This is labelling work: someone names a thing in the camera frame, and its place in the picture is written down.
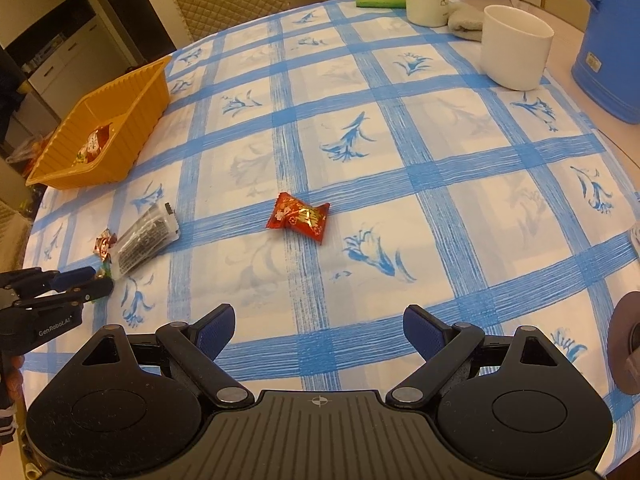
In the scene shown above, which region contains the small red white candy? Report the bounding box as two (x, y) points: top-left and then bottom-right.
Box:
(92, 228), (119, 261)

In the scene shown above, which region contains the grey folded cloth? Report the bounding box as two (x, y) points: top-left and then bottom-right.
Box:
(446, 0), (486, 41)

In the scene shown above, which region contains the clear plastic bag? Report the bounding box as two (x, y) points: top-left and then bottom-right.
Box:
(4, 134), (52, 167)

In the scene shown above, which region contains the red candy with white label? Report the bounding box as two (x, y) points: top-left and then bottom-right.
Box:
(75, 127), (111, 166)

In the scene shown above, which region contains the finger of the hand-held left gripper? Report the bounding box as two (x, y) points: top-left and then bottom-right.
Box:
(0, 266), (97, 302)
(14, 278), (115, 314)

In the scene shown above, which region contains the blue plastic kettle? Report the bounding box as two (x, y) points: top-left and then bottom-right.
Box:
(571, 0), (640, 125)

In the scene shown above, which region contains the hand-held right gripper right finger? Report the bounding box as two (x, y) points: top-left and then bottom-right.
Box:
(386, 305), (576, 408)

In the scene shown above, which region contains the orange plastic tray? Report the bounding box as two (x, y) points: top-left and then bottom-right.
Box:
(24, 54), (174, 190)

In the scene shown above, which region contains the blue checked tablecloth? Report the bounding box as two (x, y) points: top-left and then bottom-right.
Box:
(20, 0), (640, 480)

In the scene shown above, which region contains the red candy with gold print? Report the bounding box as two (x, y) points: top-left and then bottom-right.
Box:
(265, 191), (331, 245)

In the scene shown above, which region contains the white mug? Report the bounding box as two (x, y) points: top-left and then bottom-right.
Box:
(480, 3), (555, 92)

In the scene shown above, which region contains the beige quilted chair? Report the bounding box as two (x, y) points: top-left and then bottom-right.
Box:
(162, 0), (334, 57)
(0, 199), (34, 272)

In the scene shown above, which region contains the white and dark cabinet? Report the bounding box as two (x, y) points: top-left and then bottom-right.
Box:
(0, 0), (147, 113)

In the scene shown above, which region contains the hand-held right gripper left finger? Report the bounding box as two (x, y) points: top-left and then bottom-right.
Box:
(62, 303), (253, 409)

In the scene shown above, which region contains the brown chair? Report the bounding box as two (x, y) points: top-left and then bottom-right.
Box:
(607, 289), (640, 397)

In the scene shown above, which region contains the dark silver snack packet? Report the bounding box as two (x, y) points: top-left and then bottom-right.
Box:
(110, 202), (181, 281)

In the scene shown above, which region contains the person's left hand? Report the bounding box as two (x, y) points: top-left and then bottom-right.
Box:
(0, 354), (25, 409)

